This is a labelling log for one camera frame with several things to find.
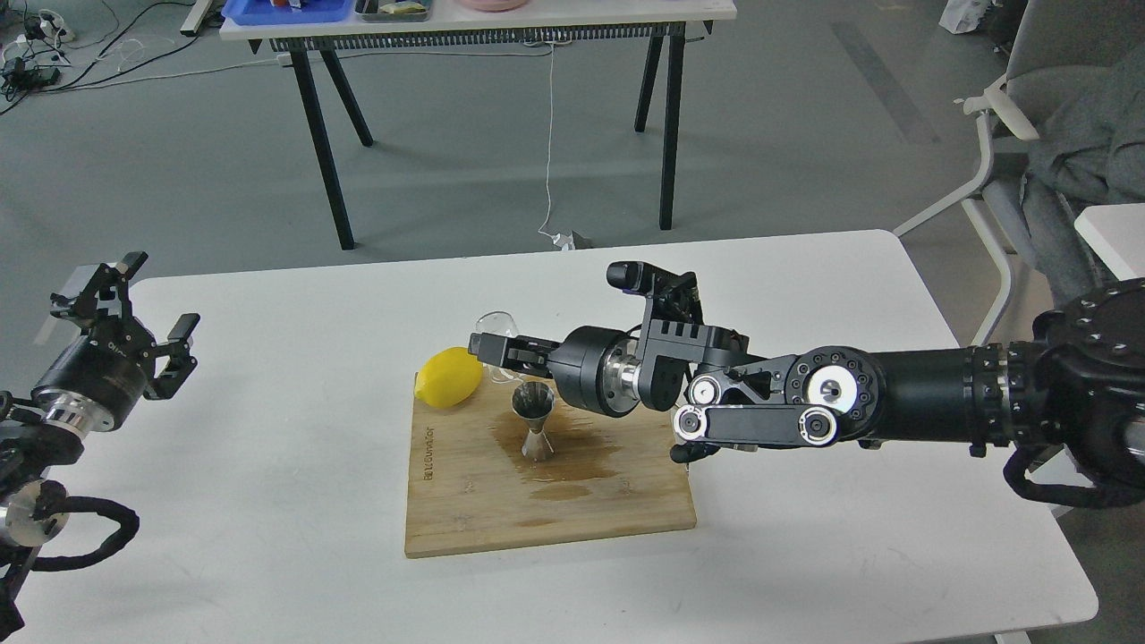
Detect white table black legs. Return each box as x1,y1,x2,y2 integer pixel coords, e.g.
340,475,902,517
220,1,739,251

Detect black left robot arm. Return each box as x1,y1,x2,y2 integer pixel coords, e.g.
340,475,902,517
1,251,200,637

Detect pink bowl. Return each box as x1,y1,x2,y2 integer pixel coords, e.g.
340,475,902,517
457,0,530,13

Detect floor cables and plugs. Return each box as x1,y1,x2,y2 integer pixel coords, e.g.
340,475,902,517
0,0,226,121

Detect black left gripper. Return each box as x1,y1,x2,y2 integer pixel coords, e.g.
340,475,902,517
31,251,202,432

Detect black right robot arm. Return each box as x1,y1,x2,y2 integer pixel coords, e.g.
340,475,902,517
469,261,1144,509

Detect steel double jigger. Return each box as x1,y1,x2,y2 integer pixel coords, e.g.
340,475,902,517
511,382,556,463

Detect small clear glass cup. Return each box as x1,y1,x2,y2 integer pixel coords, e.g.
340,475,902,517
474,311,520,338

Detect grey tray with items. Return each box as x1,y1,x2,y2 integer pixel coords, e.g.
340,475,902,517
354,0,434,24

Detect white hanging cable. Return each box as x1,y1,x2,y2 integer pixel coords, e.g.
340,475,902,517
537,45,593,253

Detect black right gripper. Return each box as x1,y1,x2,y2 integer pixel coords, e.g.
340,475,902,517
469,325,638,419

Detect blue plastic tray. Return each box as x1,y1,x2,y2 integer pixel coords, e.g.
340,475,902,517
222,1,355,26

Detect person in grey clothes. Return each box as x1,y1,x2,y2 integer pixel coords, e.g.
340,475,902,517
1022,46,1144,306

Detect bamboo cutting board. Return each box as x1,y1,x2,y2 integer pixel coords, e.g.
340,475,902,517
404,370,698,558

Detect white office chair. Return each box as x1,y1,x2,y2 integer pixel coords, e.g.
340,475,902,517
893,1,1142,345

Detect yellow lemon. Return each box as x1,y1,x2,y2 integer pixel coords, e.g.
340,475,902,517
414,346,483,409

